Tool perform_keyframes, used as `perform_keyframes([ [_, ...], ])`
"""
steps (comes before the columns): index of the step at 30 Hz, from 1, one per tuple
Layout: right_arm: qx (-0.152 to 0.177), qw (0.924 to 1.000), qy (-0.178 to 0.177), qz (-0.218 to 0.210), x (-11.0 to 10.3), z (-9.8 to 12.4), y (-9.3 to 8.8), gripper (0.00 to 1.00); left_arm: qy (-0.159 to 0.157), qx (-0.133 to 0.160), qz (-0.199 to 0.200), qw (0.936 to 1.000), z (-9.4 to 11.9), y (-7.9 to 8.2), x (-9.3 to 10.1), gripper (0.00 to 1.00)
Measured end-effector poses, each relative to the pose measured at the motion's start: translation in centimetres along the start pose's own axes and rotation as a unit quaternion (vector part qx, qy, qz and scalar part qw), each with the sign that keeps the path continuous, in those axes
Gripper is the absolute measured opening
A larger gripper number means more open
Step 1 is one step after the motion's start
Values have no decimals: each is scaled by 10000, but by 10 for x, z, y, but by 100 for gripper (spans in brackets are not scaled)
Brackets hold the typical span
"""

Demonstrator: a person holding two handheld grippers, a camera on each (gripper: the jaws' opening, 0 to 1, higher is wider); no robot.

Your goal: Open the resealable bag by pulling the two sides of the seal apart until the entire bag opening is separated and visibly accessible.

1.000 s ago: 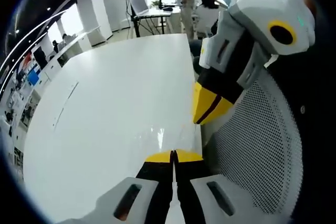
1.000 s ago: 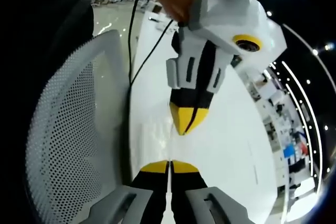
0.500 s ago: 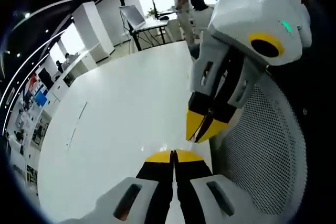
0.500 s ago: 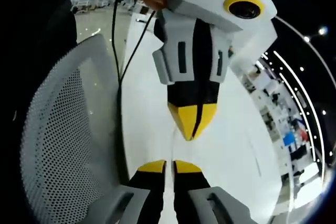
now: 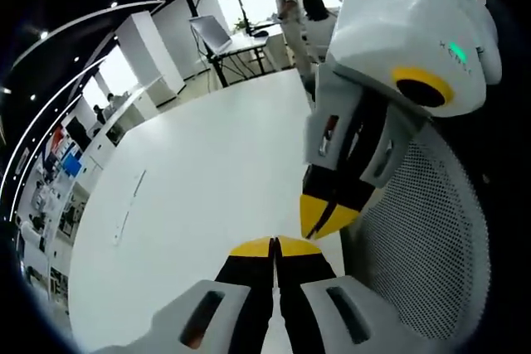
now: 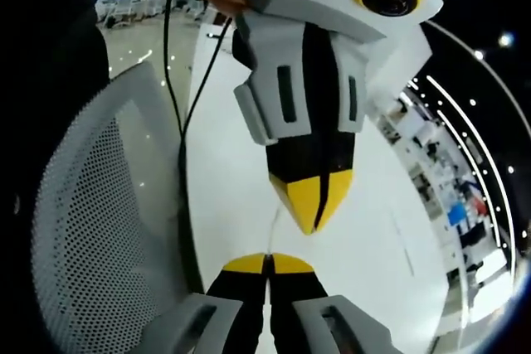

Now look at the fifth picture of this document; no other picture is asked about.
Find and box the black tripod stand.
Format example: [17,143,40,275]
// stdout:
[229,0,257,36]

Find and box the blue box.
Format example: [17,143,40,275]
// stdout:
[61,153,84,177]

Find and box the row of white desks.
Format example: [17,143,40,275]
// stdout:
[81,79,166,173]

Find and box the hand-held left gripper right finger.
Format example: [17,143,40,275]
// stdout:
[276,235,417,354]

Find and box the person's dark clothing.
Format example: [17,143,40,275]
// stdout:
[476,0,531,330]

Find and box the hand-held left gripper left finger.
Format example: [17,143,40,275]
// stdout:
[89,236,277,354]

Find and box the black frame desk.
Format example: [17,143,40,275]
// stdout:
[206,32,292,88]

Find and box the tilted computer monitor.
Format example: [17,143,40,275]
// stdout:
[189,14,234,54]

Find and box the white square pillar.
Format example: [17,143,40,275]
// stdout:
[114,11,186,111]

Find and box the grey mesh office chair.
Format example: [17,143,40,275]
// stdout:
[339,119,493,354]

